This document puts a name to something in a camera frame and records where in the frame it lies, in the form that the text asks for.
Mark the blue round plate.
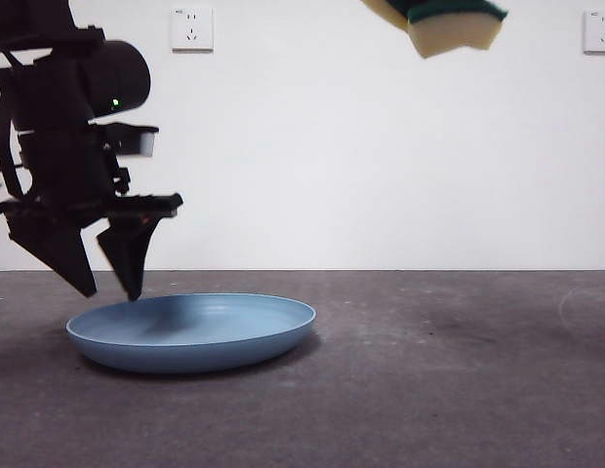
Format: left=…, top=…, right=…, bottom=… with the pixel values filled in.
left=65, top=292, right=317, bottom=375

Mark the yellow sponge with green pad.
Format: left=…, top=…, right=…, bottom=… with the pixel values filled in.
left=359, top=0, right=509, bottom=59

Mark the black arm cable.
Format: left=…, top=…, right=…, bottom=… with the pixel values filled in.
left=0, top=67, right=35, bottom=201

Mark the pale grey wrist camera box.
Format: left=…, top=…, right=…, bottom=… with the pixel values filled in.
left=92, top=122, right=160, bottom=158

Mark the white wall socket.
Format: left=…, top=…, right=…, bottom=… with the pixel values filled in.
left=171, top=7, right=215, bottom=54
left=583, top=9, right=605, bottom=54

